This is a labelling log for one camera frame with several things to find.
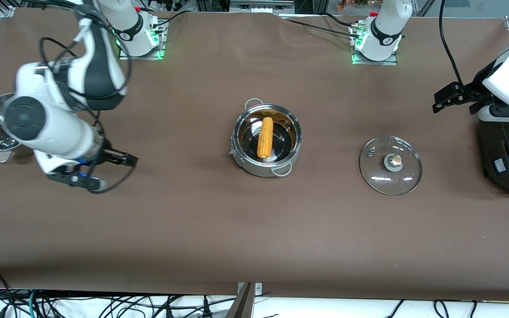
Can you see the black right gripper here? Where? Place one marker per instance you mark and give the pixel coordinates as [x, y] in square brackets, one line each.
[109, 155]

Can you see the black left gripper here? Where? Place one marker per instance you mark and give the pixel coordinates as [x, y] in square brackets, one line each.
[472, 92]

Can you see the glass lid with gold knob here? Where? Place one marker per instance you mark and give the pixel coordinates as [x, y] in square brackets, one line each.
[378, 176]

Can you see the yellow corn cob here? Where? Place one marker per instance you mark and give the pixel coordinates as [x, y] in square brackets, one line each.
[265, 139]

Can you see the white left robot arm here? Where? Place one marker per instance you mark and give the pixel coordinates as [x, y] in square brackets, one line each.
[387, 26]

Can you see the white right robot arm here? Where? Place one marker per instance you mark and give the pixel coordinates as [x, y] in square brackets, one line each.
[51, 128]

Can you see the orange red decoration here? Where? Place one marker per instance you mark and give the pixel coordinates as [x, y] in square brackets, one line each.
[345, 5]

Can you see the brown table cover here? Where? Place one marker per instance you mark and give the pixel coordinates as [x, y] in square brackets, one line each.
[254, 229]

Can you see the grey angled strip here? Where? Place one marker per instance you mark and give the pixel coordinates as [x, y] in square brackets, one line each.
[241, 307]

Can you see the grey power strip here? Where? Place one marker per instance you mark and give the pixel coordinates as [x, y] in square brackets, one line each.
[259, 6]

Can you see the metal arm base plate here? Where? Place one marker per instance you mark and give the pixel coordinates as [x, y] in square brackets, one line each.
[382, 63]
[142, 57]

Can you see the aluminium frame profile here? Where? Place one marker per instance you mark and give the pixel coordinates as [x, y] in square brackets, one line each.
[7, 9]

